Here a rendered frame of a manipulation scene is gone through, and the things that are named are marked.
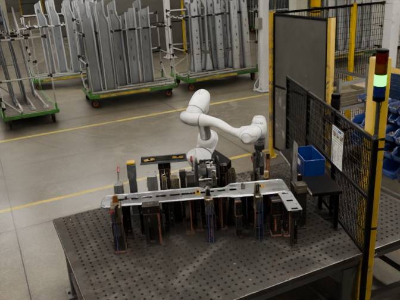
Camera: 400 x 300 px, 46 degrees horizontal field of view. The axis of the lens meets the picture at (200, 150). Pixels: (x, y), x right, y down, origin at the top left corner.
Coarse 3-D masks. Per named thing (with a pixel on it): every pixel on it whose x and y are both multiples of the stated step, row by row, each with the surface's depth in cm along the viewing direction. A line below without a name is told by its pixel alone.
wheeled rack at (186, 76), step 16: (176, 16) 1061; (192, 16) 1049; (256, 16) 1093; (256, 32) 1106; (176, 48) 1080; (256, 48) 1119; (176, 64) 1132; (256, 64) 1133; (176, 80) 1138; (192, 80) 1062
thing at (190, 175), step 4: (188, 172) 367; (192, 172) 368; (188, 176) 363; (192, 176) 363; (188, 180) 364; (192, 180) 364; (188, 184) 365; (192, 184) 365; (192, 192) 369; (192, 200) 371; (192, 204) 372; (192, 208) 373; (192, 212) 375; (192, 216) 376; (196, 216) 376
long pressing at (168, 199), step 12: (264, 180) 363; (276, 180) 363; (144, 192) 355; (156, 192) 355; (168, 192) 353; (180, 192) 352; (216, 192) 349; (240, 192) 347; (252, 192) 346; (264, 192) 345; (276, 192) 345; (108, 204) 340; (132, 204) 339
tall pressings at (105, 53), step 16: (80, 16) 956; (96, 16) 943; (112, 16) 981; (128, 16) 992; (128, 32) 1002; (144, 32) 1017; (96, 48) 1004; (112, 48) 1023; (128, 48) 1005; (144, 48) 1026; (96, 64) 972; (112, 64) 979; (128, 64) 1044; (144, 64) 1034; (96, 80) 980; (112, 80) 992
